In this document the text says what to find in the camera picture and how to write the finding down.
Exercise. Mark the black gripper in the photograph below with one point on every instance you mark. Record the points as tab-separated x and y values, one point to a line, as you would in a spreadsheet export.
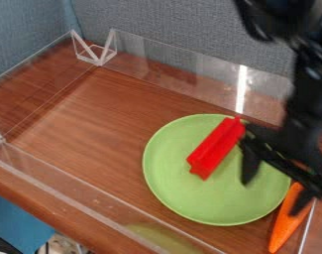
290	149

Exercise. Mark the orange toy carrot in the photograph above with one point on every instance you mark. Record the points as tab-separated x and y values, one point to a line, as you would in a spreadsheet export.
286	222

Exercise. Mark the green plate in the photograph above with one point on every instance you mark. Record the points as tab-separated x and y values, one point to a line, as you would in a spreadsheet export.
218	200

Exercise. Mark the red plastic block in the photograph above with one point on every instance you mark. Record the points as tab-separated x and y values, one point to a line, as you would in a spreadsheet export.
217	145

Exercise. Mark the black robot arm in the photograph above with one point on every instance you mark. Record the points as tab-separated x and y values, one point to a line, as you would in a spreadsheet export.
293	21

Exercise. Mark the clear acrylic enclosure wall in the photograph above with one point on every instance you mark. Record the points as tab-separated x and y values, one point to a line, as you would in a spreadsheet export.
75	123

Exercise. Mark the clear acrylic corner bracket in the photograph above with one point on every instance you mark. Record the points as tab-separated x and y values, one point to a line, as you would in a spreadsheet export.
93	53

